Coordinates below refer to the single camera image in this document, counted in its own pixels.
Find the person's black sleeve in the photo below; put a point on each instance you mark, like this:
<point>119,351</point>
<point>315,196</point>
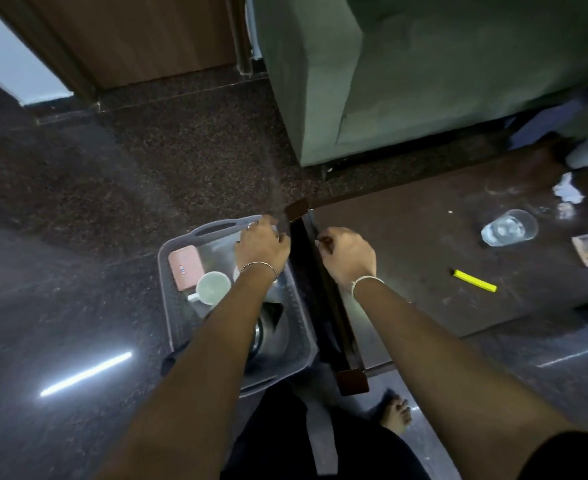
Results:
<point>574,459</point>

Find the brown wooden door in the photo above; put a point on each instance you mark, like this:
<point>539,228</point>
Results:
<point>138,34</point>

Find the small clear plastic wrapper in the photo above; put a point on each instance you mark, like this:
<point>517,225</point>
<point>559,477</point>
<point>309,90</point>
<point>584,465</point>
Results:
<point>566,210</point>

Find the crumpled white tissue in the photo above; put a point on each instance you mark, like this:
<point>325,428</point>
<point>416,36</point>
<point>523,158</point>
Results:
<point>567,189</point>

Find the dark wooden coffee table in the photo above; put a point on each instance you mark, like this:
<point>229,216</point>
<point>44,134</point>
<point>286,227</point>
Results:
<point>326,304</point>

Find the person's bare foot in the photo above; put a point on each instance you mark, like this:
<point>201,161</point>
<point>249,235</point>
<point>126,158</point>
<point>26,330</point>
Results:
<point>396,415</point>

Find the grey plastic tray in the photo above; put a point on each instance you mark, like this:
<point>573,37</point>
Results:
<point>184,319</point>

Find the green fabric sofa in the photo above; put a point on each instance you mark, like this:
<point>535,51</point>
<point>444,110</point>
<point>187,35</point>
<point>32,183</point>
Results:
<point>424,69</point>

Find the white wrist band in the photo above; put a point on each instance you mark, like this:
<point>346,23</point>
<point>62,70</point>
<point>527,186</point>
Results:
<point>363,279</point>

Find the yellow marker pen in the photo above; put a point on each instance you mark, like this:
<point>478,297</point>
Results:
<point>474,281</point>

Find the pink rectangular box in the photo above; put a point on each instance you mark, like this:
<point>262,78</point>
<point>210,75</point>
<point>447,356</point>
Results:
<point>186,267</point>

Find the white ceramic cup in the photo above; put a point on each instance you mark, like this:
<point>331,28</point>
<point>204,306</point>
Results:
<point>214,288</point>

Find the person's black trousers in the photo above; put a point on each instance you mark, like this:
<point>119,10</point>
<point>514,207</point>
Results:
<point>274,444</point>

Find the person's right fingers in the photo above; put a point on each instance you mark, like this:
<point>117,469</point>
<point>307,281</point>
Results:
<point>325,240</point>

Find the person's left fingers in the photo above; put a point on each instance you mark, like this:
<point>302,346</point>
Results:
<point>264,223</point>

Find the person's right forearm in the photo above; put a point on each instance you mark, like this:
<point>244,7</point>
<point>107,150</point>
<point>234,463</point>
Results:
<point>454,389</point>

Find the person's right hand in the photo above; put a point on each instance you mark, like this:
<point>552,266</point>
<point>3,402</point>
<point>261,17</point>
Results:
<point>349,254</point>

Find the clear drinking glass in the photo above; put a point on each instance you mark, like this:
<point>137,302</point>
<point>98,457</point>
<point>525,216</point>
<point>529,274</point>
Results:
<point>510,228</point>

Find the person's left hand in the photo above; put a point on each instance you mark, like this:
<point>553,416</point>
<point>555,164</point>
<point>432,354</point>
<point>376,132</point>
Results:
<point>261,247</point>

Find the person's left forearm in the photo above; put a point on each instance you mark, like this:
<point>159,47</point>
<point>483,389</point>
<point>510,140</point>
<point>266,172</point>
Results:
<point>199,374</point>

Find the blue object under sofa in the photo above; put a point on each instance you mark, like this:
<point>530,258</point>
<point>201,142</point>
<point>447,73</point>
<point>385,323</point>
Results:
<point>544,124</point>

